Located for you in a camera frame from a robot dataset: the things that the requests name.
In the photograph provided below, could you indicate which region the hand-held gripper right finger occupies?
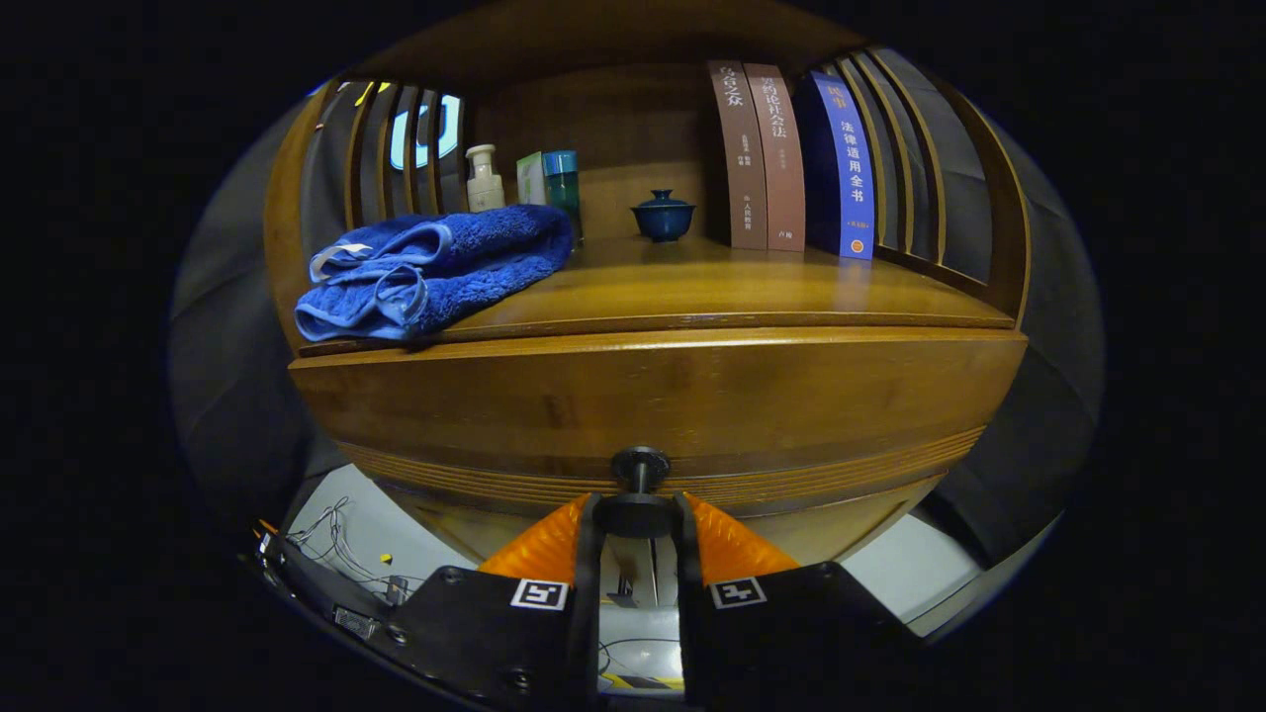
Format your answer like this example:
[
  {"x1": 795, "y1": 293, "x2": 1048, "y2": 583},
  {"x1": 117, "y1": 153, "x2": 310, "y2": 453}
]
[{"x1": 676, "y1": 491, "x2": 929, "y2": 709}]

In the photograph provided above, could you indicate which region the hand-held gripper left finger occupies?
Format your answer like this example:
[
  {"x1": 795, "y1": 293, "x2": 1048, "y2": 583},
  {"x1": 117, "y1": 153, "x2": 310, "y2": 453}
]
[{"x1": 391, "y1": 492, "x2": 604, "y2": 707}]

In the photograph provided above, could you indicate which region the wooden drawer with black knob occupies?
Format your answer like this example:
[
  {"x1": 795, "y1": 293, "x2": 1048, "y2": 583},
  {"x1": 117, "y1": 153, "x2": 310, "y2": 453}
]
[{"x1": 289, "y1": 329, "x2": 1030, "y2": 540}]

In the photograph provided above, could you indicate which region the wooden countertop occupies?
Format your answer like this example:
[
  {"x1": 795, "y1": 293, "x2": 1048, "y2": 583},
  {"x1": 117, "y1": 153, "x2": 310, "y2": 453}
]
[{"x1": 297, "y1": 232, "x2": 1020, "y2": 357}]

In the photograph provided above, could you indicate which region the wooden cabinet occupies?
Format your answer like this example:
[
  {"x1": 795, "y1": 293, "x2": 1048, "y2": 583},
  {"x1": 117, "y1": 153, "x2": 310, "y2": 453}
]
[{"x1": 262, "y1": 0, "x2": 1035, "y2": 570}]

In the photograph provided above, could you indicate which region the blue folded towel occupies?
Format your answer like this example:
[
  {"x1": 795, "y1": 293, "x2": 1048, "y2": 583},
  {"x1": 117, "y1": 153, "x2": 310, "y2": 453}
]
[{"x1": 294, "y1": 204, "x2": 577, "y2": 344}]

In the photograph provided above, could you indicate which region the blue lidded teacup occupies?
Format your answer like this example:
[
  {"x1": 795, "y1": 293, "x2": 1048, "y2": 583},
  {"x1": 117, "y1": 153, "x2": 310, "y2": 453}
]
[{"x1": 630, "y1": 190, "x2": 696, "y2": 244}]

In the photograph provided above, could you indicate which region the white pump bottle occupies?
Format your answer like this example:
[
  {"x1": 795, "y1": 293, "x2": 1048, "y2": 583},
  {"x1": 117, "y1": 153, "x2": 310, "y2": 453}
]
[{"x1": 465, "y1": 144, "x2": 506, "y2": 213}]

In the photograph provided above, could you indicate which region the teal bottle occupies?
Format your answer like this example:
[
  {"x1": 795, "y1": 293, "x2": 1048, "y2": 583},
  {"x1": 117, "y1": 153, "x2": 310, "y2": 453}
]
[{"x1": 543, "y1": 150, "x2": 584, "y2": 243}]

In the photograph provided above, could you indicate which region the green and white tube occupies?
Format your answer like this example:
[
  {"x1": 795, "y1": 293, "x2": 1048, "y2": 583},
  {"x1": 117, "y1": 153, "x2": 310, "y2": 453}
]
[{"x1": 515, "y1": 151, "x2": 548, "y2": 207}]

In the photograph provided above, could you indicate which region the blue book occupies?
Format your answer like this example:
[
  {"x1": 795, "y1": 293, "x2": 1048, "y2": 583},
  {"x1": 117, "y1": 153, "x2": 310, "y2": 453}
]
[{"x1": 796, "y1": 69, "x2": 877, "y2": 261}]

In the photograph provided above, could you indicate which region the light brown book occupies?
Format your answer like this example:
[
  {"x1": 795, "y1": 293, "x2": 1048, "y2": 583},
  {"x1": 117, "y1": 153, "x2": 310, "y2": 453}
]
[{"x1": 743, "y1": 63, "x2": 807, "y2": 253}]

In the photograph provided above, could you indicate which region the dark brown book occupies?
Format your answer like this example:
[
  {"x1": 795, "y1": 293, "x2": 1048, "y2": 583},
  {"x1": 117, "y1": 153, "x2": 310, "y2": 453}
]
[{"x1": 706, "y1": 60, "x2": 769, "y2": 251}]

